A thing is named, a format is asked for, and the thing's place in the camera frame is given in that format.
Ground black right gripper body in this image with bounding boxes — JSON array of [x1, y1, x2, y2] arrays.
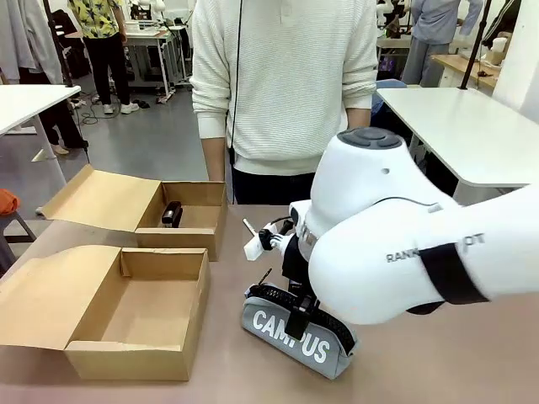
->
[[280, 235, 315, 298]]

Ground grey CAMPUS pencil case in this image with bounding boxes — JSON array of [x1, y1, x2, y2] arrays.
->
[[240, 268, 360, 380]]

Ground black stapler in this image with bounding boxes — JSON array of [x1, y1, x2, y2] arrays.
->
[[161, 200, 184, 229]]

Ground small cardboard box with lid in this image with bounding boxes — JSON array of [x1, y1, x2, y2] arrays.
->
[[40, 163, 229, 263]]

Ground person's right forearm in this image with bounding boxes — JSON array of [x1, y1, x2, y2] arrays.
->
[[191, 75, 231, 183]]

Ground person's left forearm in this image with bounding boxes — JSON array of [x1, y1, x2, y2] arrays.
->
[[343, 75, 379, 131]]

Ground large open cardboard box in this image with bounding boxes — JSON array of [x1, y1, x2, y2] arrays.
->
[[0, 245, 211, 383]]

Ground person in white sweater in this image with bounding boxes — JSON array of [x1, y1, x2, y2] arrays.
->
[[189, 0, 379, 205]]

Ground white table with rounded corner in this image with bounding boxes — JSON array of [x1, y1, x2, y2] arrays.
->
[[375, 86, 539, 204]]

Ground wooden desk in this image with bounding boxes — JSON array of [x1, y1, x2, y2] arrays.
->
[[430, 51, 503, 92]]

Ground person in blue-grey clothes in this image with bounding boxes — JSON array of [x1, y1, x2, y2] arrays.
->
[[403, 0, 485, 89]]

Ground black trousers legs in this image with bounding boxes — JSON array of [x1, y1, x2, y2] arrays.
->
[[19, 66, 90, 156]]

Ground black tripod pole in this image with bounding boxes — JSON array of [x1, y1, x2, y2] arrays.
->
[[458, 0, 494, 92]]

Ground grey stool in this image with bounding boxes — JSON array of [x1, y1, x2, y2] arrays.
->
[[0, 209, 37, 273]]

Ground person in yellow patterned shirt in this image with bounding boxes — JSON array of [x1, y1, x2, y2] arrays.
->
[[67, 0, 141, 116]]

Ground orange cushion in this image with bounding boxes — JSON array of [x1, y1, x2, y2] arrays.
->
[[0, 188, 21, 217]]

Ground white table with white leg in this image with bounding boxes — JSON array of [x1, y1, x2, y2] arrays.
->
[[0, 83, 83, 190]]

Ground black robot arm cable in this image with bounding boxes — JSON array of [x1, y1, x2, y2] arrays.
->
[[269, 215, 296, 236]]

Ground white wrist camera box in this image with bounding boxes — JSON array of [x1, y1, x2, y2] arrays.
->
[[243, 217, 296, 263]]

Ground black strap on arm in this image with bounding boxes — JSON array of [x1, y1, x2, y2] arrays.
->
[[419, 242, 490, 306]]

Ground black lanyard cable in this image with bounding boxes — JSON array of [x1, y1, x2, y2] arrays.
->
[[228, 0, 245, 204]]

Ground wood-top white frame workbench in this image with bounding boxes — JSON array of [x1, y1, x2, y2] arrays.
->
[[121, 24, 189, 104]]

